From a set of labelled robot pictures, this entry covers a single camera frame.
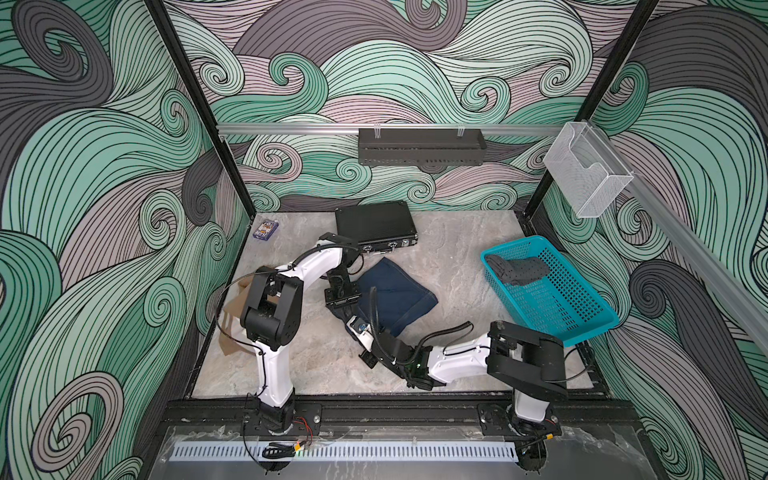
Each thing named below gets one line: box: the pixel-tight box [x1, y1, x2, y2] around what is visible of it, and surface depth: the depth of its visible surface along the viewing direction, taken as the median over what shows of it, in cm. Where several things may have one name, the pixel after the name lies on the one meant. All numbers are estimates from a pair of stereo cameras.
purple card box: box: [252, 220, 279, 241], surface depth 116 cm
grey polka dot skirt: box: [486, 254, 550, 286], surface depth 92 cm
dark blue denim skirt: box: [358, 257, 439, 337], surface depth 99 cm
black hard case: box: [335, 200, 419, 253], surface depth 116 cm
